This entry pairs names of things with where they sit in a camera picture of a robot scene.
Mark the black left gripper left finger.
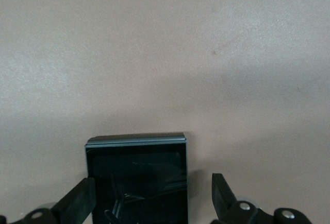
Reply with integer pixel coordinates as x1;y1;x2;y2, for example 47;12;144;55
0;177;97;224

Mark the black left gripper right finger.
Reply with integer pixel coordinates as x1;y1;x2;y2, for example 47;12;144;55
211;173;313;224

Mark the small black phone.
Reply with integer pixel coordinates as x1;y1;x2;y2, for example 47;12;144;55
85;132;191;224

